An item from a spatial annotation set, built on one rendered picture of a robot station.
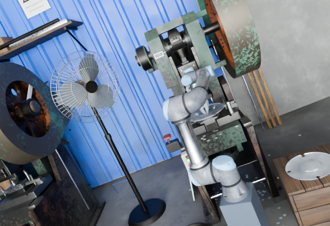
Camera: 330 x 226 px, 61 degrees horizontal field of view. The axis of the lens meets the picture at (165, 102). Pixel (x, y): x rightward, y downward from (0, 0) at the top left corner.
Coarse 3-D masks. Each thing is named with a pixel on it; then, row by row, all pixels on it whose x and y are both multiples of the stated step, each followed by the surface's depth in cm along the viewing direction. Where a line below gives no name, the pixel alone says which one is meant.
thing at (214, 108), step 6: (204, 108) 220; (210, 108) 212; (216, 108) 208; (222, 108) 200; (192, 114) 218; (198, 114) 210; (204, 114) 204; (210, 114) 200; (192, 120) 205; (198, 120) 198
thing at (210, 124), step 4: (212, 116) 195; (216, 116) 192; (204, 120) 194; (208, 120) 193; (212, 120) 205; (216, 120) 206; (204, 124) 206; (208, 124) 206; (212, 124) 206; (216, 124) 206; (208, 128) 206; (212, 128) 207; (216, 128) 207
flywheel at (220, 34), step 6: (204, 0) 223; (210, 0) 218; (210, 6) 226; (210, 12) 230; (216, 12) 214; (210, 18) 233; (216, 18) 203; (222, 30) 201; (216, 36) 241; (222, 36) 231; (222, 42) 233; (222, 48) 232; (228, 54) 226; (228, 60) 228; (234, 66) 211
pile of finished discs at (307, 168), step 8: (312, 152) 181; (320, 152) 178; (296, 160) 181; (304, 160) 178; (312, 160) 173; (320, 160) 171; (328, 160) 168; (288, 168) 177; (296, 168) 174; (304, 168) 169; (312, 168) 166; (320, 168) 164; (328, 168) 162; (296, 176) 166; (304, 176) 163; (312, 176) 161; (320, 176) 158
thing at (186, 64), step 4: (188, 60) 209; (192, 60) 209; (180, 64) 212; (184, 64) 208; (188, 64) 205; (192, 64) 205; (196, 64) 205; (180, 68) 206; (184, 68) 206; (196, 68) 206; (180, 72) 207; (180, 76) 208; (188, 88) 209; (208, 92) 210
